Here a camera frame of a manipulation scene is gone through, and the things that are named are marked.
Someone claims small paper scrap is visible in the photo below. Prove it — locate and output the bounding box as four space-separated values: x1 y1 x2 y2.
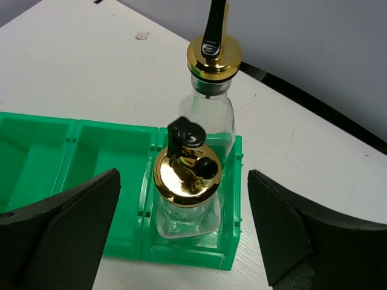
135 32 149 40

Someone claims green three-compartment bin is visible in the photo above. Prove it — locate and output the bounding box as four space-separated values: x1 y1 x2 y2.
1 112 243 271

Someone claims glass bottle gold black pourer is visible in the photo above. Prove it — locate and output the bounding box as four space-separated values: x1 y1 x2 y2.
153 116 223 239

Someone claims glass bottle with dark bottom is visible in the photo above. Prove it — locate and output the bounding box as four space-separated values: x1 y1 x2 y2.
178 1 242 163

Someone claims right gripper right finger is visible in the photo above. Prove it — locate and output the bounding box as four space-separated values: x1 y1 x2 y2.
248 170 386 289

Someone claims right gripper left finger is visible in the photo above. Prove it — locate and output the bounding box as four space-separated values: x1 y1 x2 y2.
1 168 121 289

